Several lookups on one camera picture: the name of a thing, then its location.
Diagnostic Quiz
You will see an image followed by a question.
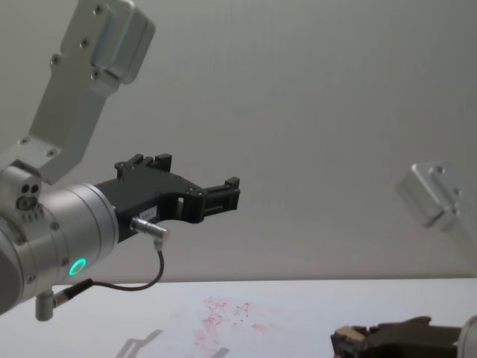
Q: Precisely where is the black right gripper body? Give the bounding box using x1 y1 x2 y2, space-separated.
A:
370 326 464 358

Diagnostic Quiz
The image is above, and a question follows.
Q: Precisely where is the thin dark gripper cable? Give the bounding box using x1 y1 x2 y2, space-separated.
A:
51 217 171 304

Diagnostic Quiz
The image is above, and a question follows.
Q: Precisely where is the white table cloth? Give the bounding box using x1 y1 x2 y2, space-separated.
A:
0 275 477 358

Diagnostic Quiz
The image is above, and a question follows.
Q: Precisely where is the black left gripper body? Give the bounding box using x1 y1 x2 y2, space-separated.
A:
95 167 205 244

